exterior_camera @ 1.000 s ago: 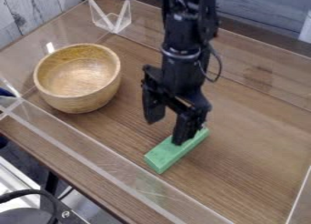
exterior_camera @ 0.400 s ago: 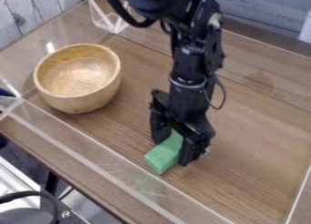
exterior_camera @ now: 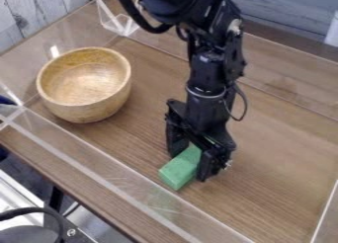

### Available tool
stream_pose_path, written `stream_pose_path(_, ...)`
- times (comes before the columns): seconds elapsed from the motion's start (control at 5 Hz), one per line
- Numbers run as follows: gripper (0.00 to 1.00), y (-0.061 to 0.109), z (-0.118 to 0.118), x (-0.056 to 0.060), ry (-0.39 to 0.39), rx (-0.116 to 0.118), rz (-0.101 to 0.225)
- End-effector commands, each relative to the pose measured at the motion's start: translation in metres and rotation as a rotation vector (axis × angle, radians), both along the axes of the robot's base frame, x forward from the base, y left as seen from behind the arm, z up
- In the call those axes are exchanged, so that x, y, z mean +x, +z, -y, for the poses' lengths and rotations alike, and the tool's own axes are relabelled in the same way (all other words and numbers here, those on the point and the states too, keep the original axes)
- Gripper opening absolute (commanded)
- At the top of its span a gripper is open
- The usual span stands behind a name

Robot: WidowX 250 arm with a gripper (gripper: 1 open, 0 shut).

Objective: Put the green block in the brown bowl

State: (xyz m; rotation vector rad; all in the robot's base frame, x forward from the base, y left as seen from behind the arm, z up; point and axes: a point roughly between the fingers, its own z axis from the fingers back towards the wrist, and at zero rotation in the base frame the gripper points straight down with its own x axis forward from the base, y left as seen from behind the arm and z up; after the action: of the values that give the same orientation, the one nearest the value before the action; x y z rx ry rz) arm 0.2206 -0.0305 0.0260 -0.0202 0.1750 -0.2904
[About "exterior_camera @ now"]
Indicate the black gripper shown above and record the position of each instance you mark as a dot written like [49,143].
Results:
[197,121]

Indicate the green rectangular block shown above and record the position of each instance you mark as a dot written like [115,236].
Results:
[179,171]

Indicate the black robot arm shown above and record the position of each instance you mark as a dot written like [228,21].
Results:
[210,26]

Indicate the brown wooden bowl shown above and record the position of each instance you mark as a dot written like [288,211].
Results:
[85,85]

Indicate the black table leg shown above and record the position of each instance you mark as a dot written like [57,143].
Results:
[57,199]

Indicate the clear acrylic barrier wall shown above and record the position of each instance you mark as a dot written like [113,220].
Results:
[274,197]

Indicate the black metal bracket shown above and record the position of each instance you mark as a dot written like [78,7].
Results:
[67,231]

